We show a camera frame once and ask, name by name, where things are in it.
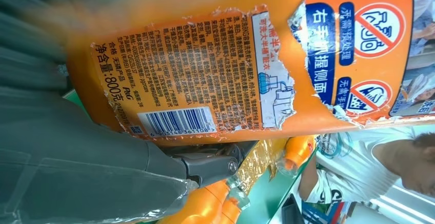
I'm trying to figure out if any yellow taped cardboard mat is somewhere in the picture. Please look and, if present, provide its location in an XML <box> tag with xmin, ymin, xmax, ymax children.
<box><xmin>238</xmin><ymin>137</ymin><xmax>289</xmax><ymax>186</ymax></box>

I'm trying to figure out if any person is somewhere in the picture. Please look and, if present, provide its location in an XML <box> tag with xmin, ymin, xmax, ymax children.
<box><xmin>299</xmin><ymin>126</ymin><xmax>435</xmax><ymax>205</ymax></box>

